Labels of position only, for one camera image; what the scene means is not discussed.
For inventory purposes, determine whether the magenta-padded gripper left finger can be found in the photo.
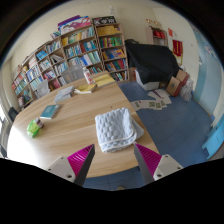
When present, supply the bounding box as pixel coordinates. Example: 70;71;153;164
45;143;97;187

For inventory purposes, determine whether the clear plastic bag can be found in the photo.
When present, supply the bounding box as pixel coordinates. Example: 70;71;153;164
179;78;194;103

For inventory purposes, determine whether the white box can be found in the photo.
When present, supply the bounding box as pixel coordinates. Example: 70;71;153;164
134;69;161;92

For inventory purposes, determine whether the teal book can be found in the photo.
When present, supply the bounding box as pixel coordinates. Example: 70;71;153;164
39;103;62;120

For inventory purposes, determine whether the wooden bookshelf unit with books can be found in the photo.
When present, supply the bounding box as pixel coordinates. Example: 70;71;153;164
11;14;129;109

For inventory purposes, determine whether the small wall shelf with red items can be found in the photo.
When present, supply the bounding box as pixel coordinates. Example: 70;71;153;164
145;25;169;48

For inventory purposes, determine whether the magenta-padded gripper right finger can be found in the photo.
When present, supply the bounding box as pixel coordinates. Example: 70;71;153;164
133;142;184;185

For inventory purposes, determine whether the small red-lidded jar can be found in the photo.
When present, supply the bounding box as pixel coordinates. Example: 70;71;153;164
35;117;45;130

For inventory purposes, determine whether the clear bottle with red label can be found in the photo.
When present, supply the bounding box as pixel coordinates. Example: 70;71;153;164
82;66;96;86

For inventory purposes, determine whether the papers spread on floor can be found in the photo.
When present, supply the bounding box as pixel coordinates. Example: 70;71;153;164
129;88;173;112

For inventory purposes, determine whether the red hanging wall decoration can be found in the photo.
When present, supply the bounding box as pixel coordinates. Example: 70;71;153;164
171;39;184;58

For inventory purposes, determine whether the blue plastic furniture piece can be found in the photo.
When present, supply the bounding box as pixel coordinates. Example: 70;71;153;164
201;114;224;161

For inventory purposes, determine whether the small grey mesh chair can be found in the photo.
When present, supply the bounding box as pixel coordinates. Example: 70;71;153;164
34;79;51;99

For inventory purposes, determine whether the brown cardboard box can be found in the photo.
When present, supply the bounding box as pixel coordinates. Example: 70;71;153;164
165;69;190;98

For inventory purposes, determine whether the grey book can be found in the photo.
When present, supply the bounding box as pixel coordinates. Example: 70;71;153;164
53;85;76;104

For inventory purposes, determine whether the white waffle-textured towel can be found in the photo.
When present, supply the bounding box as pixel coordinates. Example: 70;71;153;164
94;106;146;154

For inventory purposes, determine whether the yellow book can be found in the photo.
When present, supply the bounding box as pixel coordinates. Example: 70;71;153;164
73;83;98;95
91;73;117;88

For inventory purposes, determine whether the black cloth cover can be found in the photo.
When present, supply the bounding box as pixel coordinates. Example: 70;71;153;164
124;39;183;84

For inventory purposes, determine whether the green plastic bag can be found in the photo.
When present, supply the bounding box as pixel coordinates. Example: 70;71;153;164
26;119;42;139

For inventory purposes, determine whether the wide grey mesh chair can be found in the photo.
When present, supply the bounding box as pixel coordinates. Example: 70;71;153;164
60;64;85;84

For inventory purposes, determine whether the black office chair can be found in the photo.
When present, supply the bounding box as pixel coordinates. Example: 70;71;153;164
7;106;19;123

